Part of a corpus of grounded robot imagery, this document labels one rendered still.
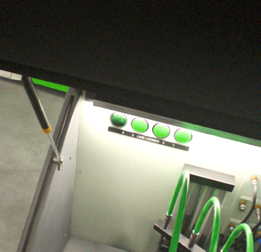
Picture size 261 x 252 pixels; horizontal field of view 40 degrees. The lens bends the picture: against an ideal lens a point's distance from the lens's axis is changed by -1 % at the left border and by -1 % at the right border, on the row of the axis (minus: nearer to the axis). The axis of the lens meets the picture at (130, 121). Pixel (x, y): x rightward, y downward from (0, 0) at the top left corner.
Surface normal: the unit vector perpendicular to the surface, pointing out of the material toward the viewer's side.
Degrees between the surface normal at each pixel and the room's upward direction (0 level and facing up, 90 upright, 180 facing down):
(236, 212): 90
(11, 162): 0
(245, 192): 90
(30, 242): 43
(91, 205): 90
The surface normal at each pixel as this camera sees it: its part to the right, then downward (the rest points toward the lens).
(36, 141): 0.14, -0.81
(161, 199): -0.22, 0.53
